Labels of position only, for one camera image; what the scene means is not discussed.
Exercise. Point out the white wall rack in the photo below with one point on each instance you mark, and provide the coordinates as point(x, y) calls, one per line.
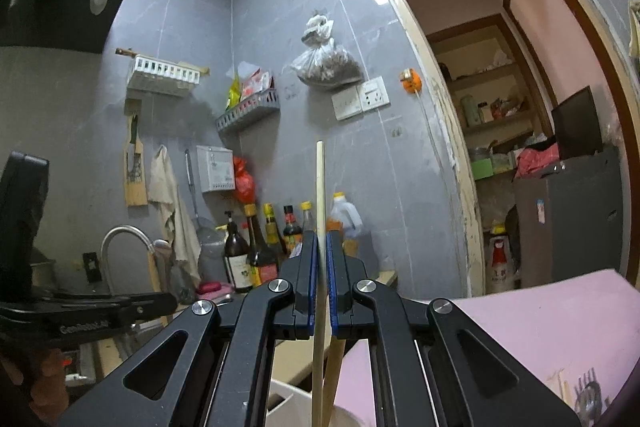
point(160, 74)

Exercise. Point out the brown bottle yellow cap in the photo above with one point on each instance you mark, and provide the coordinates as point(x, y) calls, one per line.
point(272, 227)

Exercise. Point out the white wall box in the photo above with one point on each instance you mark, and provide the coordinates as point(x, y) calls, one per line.
point(216, 169)

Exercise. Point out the green jar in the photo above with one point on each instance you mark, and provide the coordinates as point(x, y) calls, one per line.
point(470, 112)

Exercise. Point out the black wall outlet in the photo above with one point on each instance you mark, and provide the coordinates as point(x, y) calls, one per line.
point(92, 267)

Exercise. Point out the orange wall hook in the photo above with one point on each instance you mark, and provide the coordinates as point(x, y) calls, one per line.
point(411, 82)

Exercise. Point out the grey cabinet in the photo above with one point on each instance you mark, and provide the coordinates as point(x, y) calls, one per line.
point(570, 227)

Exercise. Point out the clear bottle yellow cap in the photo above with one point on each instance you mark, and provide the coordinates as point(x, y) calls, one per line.
point(307, 217)

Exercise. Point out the dark bottle red label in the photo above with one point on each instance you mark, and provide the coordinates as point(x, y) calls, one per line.
point(291, 229)

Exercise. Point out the oil jug with yellow label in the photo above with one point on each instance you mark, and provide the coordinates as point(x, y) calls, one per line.
point(345, 217)

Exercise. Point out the kitchen knife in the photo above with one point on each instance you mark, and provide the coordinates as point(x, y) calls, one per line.
point(133, 147)

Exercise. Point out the red white bottle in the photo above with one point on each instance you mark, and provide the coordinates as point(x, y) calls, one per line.
point(502, 262)

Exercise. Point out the person's left hand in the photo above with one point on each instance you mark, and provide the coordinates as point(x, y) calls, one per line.
point(46, 377)

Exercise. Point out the pink floral tablecloth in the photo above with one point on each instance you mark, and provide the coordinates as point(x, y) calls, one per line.
point(525, 332)

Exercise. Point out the metal strainer ladle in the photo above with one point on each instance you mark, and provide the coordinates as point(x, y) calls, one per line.
point(205, 234)

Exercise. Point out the wooden chopstick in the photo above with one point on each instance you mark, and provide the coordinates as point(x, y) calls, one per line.
point(320, 187)
point(334, 372)

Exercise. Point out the hanging bag of dried goods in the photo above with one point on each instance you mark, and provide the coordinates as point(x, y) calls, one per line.
point(325, 67)

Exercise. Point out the cream rubber glove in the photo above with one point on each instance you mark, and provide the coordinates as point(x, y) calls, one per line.
point(635, 27)

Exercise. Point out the tall dark bottle yellow cap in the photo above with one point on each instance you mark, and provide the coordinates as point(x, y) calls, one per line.
point(261, 257)

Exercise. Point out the red white packet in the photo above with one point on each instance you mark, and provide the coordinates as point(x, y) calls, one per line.
point(256, 84)

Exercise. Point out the wooden door frame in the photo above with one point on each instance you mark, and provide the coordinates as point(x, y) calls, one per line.
point(450, 147)

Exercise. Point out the white plastic container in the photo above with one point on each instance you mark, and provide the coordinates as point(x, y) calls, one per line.
point(287, 402)

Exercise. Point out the metal faucet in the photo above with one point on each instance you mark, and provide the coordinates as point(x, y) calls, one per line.
point(117, 239)

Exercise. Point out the red plastic bag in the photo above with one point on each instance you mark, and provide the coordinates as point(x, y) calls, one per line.
point(244, 182)

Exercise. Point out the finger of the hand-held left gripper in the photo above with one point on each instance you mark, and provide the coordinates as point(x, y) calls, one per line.
point(150, 307)

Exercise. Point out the grey basket shelf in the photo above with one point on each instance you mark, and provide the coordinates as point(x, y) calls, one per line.
point(250, 109)

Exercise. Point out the green box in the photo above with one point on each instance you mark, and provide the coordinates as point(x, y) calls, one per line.
point(483, 169)

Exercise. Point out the wooden ledge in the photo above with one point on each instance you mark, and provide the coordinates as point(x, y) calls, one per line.
point(385, 278)

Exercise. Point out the black flat panel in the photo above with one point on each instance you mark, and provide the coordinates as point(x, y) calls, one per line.
point(577, 124)

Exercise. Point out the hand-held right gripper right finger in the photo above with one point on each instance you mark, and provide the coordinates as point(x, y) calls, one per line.
point(332, 287)

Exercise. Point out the wooden knife holder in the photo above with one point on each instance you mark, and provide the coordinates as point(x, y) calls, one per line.
point(136, 194)

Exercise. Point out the yellow green packet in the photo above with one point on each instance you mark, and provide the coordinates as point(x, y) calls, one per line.
point(234, 94)

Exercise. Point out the white wall switch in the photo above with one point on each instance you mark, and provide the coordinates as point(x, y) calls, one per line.
point(346, 104)

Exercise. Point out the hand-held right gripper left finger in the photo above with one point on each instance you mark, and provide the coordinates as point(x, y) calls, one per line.
point(311, 287)

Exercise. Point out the pink red cloth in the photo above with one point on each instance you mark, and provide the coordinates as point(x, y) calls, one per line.
point(537, 162)

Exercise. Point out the beige hanging towel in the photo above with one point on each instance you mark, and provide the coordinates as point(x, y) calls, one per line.
point(165, 187)

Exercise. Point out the pink sponge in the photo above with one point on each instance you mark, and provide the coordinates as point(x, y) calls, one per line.
point(212, 289)

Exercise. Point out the wooden shelf unit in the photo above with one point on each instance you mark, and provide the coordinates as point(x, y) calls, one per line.
point(500, 119)

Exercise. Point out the white wall socket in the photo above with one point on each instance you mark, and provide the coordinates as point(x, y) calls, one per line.
point(375, 93)

